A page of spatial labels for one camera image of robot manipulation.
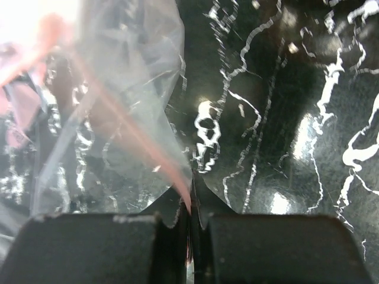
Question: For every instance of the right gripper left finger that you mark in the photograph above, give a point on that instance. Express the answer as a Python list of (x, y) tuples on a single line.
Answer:
[(148, 247)]

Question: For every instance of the pink dotted zip bag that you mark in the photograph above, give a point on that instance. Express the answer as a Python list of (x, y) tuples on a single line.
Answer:
[(130, 54)]

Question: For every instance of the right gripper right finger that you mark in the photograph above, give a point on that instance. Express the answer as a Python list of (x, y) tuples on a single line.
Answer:
[(229, 247)]

